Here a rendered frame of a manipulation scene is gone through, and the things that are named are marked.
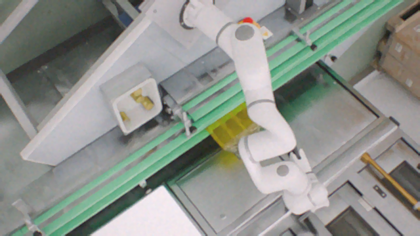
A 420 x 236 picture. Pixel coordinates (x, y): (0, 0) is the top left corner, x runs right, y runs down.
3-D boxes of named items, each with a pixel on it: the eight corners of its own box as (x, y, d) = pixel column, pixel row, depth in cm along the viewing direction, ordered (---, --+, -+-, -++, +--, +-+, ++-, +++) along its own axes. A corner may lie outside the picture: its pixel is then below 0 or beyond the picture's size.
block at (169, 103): (164, 111, 191) (174, 123, 188) (161, 98, 183) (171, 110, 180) (171, 106, 192) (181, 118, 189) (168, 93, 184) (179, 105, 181)
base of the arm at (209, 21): (172, 14, 157) (202, 39, 151) (196, -17, 156) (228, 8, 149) (193, 30, 171) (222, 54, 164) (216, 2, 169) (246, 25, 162)
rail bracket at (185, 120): (174, 125, 189) (193, 147, 184) (169, 102, 175) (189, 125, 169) (181, 121, 190) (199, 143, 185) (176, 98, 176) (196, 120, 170)
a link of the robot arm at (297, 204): (302, 164, 155) (319, 183, 172) (267, 183, 159) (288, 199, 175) (313, 187, 151) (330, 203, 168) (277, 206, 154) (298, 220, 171)
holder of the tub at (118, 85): (116, 125, 189) (126, 139, 185) (98, 86, 165) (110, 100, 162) (152, 102, 193) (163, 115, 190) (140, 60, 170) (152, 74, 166)
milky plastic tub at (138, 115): (113, 120, 184) (125, 136, 180) (98, 86, 165) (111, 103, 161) (151, 96, 189) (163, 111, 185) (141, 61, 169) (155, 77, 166)
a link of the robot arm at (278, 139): (235, 108, 143) (243, 152, 137) (277, 93, 138) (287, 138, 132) (252, 123, 155) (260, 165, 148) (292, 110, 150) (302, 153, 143)
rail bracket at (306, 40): (289, 34, 198) (311, 54, 192) (291, 21, 192) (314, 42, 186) (296, 29, 199) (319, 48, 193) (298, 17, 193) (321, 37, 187)
